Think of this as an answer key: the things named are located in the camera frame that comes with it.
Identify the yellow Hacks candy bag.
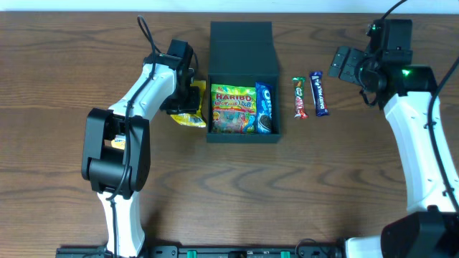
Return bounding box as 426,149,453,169
171,80,207,128

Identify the Haribo worms candy bag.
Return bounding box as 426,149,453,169
210,84,257,134

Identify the blue Oreo cookie pack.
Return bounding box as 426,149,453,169
255,82,272,134

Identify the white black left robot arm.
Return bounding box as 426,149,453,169
82,53,199,257

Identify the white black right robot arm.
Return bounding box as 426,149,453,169
328,47,458,257

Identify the Dairy Milk chocolate bar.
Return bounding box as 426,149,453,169
309,71,329,117

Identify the KitKat Milo bar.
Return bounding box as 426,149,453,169
292,77,308,119

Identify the black open gift box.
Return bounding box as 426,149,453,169
207,21,281,143

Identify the yellow snack packet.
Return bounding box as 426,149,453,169
110,135,126,150

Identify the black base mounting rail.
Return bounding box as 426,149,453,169
55,245,345,258

